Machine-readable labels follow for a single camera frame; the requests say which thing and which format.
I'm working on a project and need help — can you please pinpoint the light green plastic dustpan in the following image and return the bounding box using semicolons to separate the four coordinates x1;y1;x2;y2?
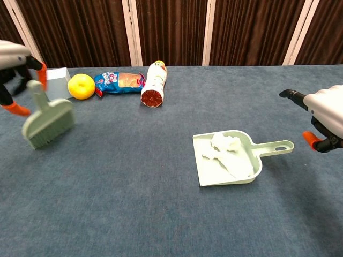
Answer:
192;130;295;187

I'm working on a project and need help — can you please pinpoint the white screen frame post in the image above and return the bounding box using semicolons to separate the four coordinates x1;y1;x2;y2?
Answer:
282;0;321;66
202;0;217;66
2;0;47;69
122;0;143;67

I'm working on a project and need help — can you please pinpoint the brown pleated curtain panel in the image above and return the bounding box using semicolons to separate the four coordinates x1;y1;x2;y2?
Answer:
0;0;30;54
209;0;306;66
135;0;208;67
16;0;132;69
294;0;343;65

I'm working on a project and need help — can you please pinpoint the blue snack bag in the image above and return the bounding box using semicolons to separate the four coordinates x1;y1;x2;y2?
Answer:
93;71;147;99

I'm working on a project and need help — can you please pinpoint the yellow round fruit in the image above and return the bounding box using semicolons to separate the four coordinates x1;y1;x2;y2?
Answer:
67;73;96;101

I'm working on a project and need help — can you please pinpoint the white cube box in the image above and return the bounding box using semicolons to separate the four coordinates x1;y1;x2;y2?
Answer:
45;67;72;100

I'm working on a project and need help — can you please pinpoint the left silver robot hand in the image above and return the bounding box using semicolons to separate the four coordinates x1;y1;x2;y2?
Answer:
0;40;48;117

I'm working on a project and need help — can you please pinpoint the white drink bottle yellow cap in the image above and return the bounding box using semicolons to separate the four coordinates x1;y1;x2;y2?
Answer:
140;59;168;109

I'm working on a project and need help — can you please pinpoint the white paper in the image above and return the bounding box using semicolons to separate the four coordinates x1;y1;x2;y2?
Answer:
201;133;255;179

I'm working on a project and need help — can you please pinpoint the light green hand broom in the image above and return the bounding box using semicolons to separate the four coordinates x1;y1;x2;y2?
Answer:
21;80;77;150

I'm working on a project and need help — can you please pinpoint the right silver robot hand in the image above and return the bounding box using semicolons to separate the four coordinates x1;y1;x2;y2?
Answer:
279;85;343;154

